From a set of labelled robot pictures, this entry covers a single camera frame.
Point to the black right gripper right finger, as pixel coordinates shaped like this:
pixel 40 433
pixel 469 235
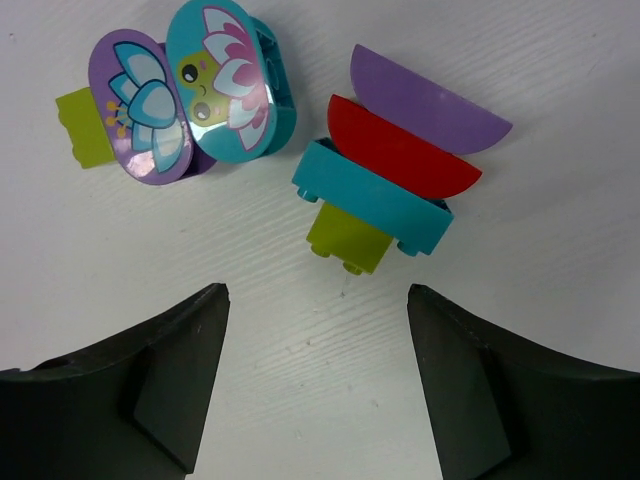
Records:
pixel 504 407

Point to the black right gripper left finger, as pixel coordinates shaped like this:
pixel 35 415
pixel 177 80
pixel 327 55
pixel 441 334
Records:
pixel 132 406

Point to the teal long brick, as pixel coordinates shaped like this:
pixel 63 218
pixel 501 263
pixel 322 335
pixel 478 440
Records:
pixel 416 224

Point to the green square brick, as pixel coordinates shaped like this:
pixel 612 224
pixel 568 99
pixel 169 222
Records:
pixel 358 245

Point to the red half-round brick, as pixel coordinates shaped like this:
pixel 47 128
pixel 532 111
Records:
pixel 395 154

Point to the purple oval flower brick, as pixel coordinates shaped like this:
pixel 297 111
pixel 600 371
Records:
pixel 139 107

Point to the small green brick behind flower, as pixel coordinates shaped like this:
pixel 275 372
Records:
pixel 79 115

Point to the teal oval frog brick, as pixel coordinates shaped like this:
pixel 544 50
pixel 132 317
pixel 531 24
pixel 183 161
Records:
pixel 231 80

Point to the purple half-round brick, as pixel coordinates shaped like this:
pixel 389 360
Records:
pixel 421 106

